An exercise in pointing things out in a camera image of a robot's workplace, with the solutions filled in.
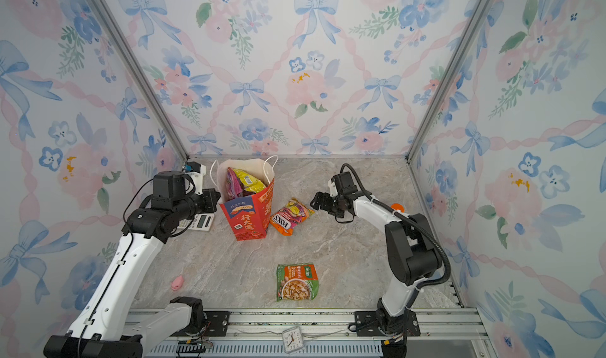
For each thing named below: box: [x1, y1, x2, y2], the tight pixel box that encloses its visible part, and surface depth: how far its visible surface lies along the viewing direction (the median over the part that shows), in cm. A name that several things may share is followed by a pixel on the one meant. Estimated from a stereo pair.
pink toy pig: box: [171, 275, 184, 291], surface depth 82 cm
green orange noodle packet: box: [276, 262, 320, 302], surface depth 83 cm
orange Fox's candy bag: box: [269, 197, 316, 237], surface depth 97 cm
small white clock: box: [282, 326, 304, 355], surface depth 71 cm
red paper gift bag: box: [216, 158, 275, 241], surface depth 85 cm
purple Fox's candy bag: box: [225, 167, 244, 201], surface depth 82 cm
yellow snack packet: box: [232, 167, 267, 194], surface depth 85 cm
